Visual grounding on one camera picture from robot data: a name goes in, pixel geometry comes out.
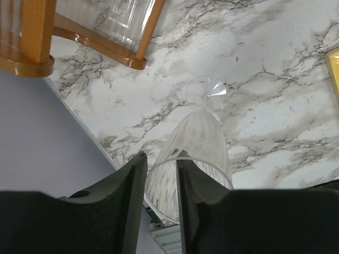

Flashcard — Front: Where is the wooden shelf rack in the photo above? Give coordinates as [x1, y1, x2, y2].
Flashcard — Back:
[1, 1, 164, 78]

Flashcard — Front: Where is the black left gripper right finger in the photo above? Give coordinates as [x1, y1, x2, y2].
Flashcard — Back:
[176, 151, 338, 253]

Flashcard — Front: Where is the yellow book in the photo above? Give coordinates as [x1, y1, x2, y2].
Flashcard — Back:
[325, 48, 339, 102]

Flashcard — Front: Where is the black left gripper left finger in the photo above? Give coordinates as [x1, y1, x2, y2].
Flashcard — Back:
[1, 152, 147, 253]

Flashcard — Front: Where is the ribbed clear wine glass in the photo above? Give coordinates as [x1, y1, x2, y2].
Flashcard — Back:
[145, 75, 233, 225]

